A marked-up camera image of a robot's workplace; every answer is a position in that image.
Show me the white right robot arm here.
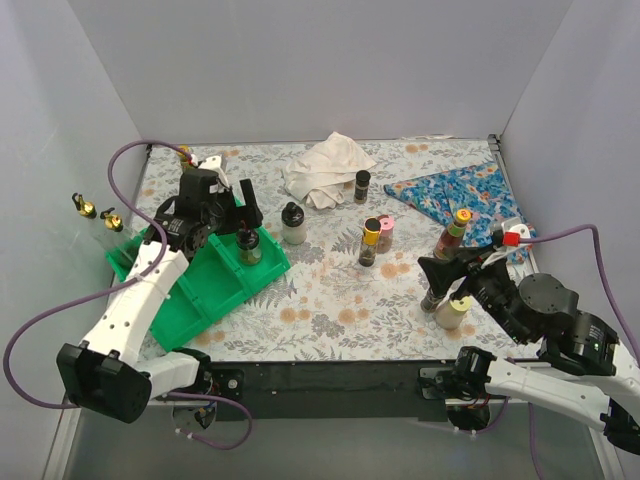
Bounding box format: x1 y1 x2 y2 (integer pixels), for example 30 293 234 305
418 246 639 454

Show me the black-cap white powder bottle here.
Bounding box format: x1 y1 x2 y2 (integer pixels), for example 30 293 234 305
281 202 307 245

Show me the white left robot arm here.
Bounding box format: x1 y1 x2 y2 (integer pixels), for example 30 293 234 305
56 166 261 423

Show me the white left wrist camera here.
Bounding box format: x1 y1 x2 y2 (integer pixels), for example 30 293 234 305
188 154 230 188

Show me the dark round-cap bottle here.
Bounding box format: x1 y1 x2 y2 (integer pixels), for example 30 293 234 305
420 289 443 313

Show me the red chili sauce bottle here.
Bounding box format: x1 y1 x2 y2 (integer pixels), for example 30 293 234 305
177 145 193 171
433 208 472 260

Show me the white crumpled cloth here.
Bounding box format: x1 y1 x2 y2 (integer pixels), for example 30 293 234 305
282 132 376 210

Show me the black-lid seasoning shaker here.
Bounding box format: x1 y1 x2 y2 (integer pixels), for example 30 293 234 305
354 170 371 204

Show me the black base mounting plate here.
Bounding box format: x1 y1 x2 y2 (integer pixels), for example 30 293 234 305
153 359 506 424

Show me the blue floral cloth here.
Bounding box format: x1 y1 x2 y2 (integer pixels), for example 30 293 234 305
384 162 528 247

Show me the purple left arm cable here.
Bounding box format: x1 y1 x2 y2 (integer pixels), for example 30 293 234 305
2 140 254 450

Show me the clear gold-spout oil bottle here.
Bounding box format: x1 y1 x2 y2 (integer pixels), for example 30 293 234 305
99 207 142 266

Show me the yellow-lid white sauce bottle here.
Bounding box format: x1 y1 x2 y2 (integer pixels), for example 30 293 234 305
434 296 472 330

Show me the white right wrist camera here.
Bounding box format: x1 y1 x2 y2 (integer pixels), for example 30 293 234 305
483 217 533 267

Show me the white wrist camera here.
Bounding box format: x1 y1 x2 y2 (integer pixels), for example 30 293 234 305
188 154 230 188
483 217 533 267

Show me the small black-cap spice jar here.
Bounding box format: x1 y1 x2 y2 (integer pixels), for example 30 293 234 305
236 229 262 266

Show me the pink-lid spice jar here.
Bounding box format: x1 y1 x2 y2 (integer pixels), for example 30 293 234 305
377 215 395 254

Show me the green plastic organizer tray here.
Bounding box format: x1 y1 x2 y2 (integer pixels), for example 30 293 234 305
106 228 290 351

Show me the gold-cap pepper grinder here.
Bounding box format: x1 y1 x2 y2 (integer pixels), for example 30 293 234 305
358 217 381 267

